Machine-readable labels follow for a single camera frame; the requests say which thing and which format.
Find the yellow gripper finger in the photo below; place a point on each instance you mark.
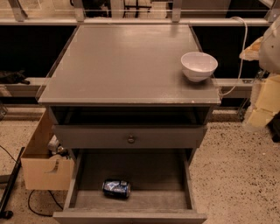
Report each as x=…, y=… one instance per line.
x=264, y=103
x=252, y=51

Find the blue pepsi can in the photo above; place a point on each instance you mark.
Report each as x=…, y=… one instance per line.
x=116, y=188

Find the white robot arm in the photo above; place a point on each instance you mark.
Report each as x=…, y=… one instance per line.
x=269, y=52

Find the grey wooden drawer cabinet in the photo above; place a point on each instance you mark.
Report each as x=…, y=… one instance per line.
x=128, y=75

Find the open grey middle drawer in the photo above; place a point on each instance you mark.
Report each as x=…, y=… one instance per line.
x=161, y=189

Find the round metal drawer knob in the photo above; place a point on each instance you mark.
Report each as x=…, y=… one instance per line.
x=131, y=139

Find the closed grey top drawer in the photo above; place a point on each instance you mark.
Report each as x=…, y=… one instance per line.
x=115, y=137

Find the white ceramic bowl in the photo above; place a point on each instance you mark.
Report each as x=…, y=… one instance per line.
x=198, y=66

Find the cardboard box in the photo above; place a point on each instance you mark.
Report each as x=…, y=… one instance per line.
x=42, y=171

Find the black object on ledge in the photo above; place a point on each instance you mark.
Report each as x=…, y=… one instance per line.
x=13, y=77

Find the black bar on floor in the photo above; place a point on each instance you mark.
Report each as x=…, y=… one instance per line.
x=9, y=182

